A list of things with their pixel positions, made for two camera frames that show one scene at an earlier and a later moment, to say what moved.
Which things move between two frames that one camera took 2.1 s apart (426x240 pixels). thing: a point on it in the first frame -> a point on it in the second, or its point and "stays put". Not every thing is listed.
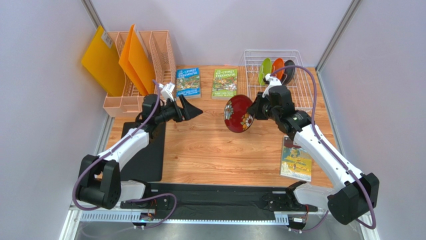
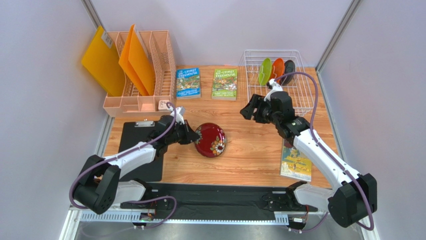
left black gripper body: [171, 112] -> [178, 135]
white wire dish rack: [298, 84] stays put
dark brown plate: [289, 73] stays put
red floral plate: [236, 117] -> [212, 140]
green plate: [265, 69] stays put
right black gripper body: [257, 108] stays put
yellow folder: [104, 64] stays put
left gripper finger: [187, 111] -> [190, 136]
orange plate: [277, 64] stays put
